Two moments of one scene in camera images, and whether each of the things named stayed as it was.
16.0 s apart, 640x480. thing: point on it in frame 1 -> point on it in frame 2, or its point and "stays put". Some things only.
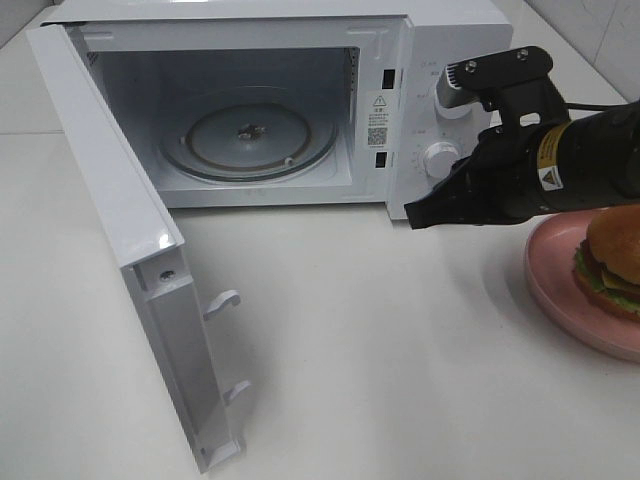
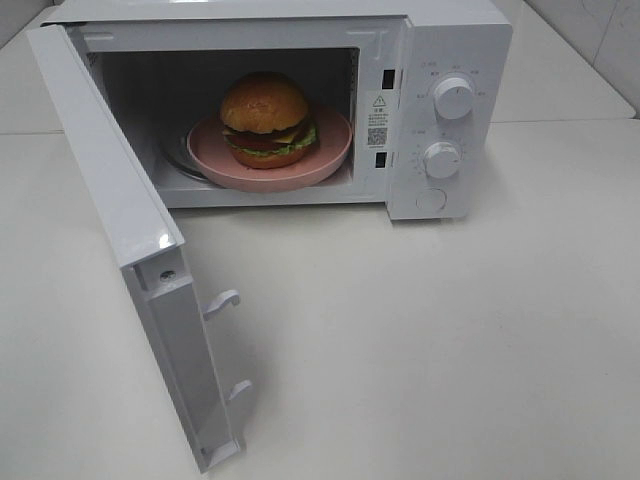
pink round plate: [549, 251] -> [213, 160]
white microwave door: [147, 242] stays put
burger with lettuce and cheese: [607, 261] -> [265, 120]
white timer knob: [438, 159] stays put
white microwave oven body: [289, 104] stays put
